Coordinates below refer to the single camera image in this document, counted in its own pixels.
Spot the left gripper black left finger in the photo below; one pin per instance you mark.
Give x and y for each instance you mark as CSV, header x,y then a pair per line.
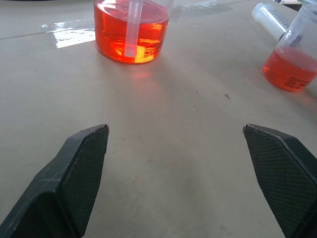
x,y
62,188

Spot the clear plastic bottle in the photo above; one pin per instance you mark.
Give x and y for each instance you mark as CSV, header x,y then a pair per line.
x,y
270,17

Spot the small clear cup orange liquid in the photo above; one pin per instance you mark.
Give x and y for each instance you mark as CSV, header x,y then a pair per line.
x,y
287,72

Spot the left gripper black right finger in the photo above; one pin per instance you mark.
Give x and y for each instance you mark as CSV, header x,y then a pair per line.
x,y
284,178

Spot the beaker with orange liquid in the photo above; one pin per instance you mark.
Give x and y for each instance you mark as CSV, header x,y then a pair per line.
x,y
111,37

